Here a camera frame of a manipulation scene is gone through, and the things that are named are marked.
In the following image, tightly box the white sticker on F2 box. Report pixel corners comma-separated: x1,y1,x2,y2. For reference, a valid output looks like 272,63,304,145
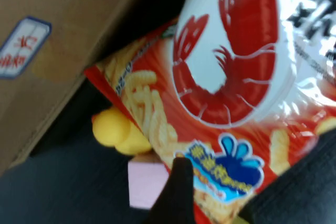
0,15,53,80

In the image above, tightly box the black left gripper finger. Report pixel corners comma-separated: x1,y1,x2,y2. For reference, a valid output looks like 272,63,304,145
148,157,196,224

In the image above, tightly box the pink foam cube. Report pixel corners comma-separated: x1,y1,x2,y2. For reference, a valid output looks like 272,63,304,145
128,153,174,210

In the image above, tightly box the red shrimp cracker bag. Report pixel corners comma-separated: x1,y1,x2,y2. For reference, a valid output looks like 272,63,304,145
83,0,336,224

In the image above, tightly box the cardboard box with F2 print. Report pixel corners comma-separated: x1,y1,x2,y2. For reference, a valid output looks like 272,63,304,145
0,0,158,176

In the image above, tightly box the yellow rubber duck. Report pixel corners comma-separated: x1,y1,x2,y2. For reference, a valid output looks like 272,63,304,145
91,107,153,156

